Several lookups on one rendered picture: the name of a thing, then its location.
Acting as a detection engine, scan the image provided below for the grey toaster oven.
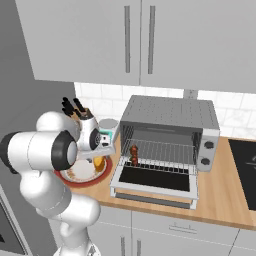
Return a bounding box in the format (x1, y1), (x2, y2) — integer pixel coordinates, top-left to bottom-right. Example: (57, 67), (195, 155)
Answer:
(109, 94), (221, 211)

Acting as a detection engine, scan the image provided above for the wooden knife block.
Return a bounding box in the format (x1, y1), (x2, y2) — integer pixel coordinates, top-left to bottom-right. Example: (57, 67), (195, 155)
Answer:
(73, 107), (96, 122)

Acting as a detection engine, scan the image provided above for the long grey cupboard handle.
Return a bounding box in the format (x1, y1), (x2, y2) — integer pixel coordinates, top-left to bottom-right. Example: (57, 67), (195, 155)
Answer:
(123, 5), (132, 74)
(147, 5), (157, 75)

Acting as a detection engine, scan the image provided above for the white jar with grey lid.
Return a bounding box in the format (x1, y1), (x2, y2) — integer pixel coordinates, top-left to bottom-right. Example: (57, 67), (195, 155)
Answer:
(98, 118), (121, 148)

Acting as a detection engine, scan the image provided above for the grey wall cupboard door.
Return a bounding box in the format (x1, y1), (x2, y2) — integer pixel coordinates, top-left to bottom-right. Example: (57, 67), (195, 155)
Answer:
(14, 0), (143, 87)
(139, 0), (256, 95)

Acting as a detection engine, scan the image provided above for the grey tall cabinet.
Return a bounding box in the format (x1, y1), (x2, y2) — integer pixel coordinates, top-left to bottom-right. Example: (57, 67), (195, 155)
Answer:
(0, 0), (77, 256)

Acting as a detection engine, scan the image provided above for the toaster oven glass door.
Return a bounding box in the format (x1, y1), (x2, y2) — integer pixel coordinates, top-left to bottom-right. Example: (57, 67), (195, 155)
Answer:
(109, 159), (200, 211)

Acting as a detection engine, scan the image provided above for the orange baguette bread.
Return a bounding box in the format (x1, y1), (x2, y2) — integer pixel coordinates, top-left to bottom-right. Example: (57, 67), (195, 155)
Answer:
(92, 155), (107, 173)

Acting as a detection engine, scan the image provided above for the toaster oven wire rack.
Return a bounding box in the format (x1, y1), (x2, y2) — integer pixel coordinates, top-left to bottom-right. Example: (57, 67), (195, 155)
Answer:
(119, 137), (198, 175)

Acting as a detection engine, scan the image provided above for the grey base cupboard door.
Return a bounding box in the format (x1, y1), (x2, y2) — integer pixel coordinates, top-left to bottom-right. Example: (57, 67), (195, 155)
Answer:
(131, 229), (235, 256)
(87, 221), (133, 256)

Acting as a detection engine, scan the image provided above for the narrow grey drawer front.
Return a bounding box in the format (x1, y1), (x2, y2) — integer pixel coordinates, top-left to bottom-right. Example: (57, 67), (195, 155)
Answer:
(98, 205), (133, 231)

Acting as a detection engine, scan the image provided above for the grey wall socket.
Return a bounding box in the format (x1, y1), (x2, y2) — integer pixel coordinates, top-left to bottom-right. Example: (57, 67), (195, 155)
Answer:
(182, 88), (200, 101)

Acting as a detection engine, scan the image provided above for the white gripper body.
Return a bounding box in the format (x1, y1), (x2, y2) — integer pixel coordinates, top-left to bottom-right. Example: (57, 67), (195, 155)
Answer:
(78, 145), (117, 162)

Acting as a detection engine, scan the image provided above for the red rimmed white plate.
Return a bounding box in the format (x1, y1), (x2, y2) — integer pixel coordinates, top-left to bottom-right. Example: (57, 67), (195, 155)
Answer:
(53, 155), (113, 188)

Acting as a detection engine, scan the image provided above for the grey drawer handle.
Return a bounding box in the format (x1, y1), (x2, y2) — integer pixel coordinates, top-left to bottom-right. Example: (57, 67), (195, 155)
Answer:
(168, 223), (198, 235)

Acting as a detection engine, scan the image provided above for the black hob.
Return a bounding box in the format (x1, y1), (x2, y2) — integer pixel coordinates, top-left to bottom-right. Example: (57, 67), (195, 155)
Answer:
(227, 137), (256, 212)

